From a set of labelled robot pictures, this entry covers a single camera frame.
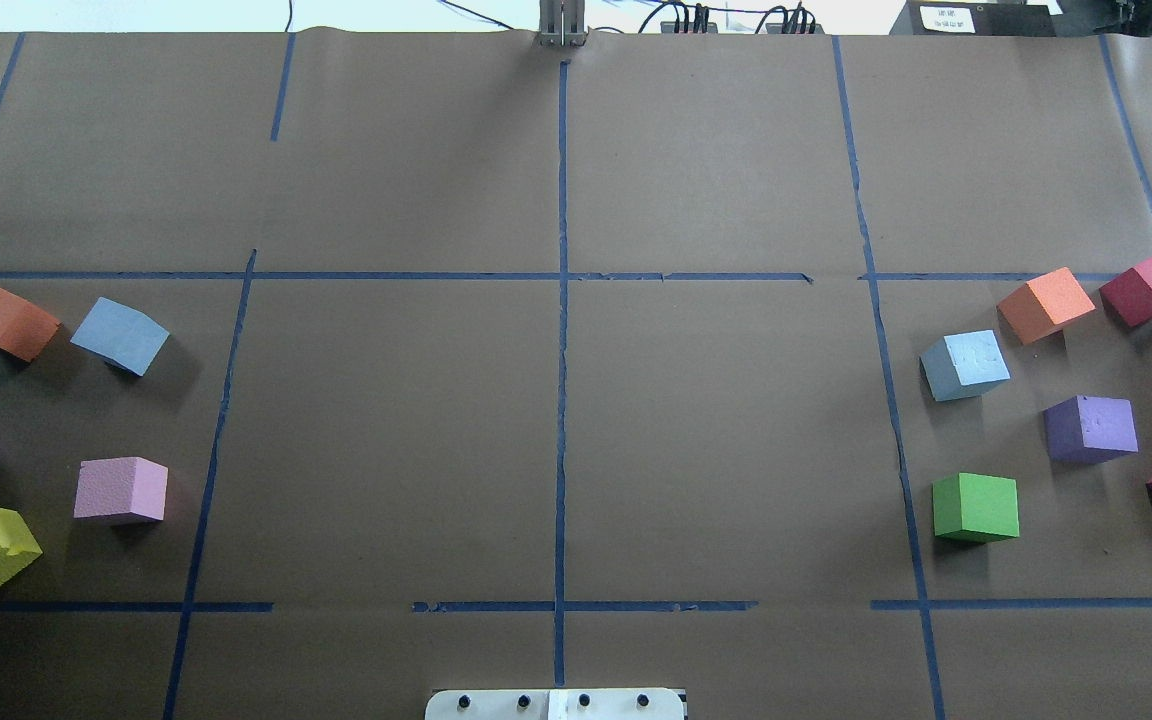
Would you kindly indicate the blue foam block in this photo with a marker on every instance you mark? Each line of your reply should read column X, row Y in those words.
column 964, row 365
column 122, row 336

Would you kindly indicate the green foam block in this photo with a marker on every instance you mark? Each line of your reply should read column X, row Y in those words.
column 975, row 508

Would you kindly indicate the pink foam block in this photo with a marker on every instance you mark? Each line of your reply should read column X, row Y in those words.
column 120, row 490

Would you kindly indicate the orange foam block right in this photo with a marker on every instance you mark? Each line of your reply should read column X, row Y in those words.
column 1045, row 305

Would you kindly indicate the orange foam block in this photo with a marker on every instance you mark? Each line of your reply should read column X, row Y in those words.
column 25, row 328
column 1045, row 305

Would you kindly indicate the purple foam block right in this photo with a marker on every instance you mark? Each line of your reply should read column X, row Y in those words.
column 1090, row 429

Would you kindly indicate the black box with label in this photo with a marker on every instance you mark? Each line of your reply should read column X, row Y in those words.
column 974, row 18

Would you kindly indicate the orange foam block left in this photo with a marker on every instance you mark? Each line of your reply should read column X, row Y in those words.
column 25, row 328

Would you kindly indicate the dark red block upper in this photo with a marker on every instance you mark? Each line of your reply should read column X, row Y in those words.
column 1128, row 296

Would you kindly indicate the aluminium frame post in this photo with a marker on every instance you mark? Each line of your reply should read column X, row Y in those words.
column 562, row 23

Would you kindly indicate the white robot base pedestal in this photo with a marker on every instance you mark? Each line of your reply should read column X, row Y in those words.
column 559, row 703

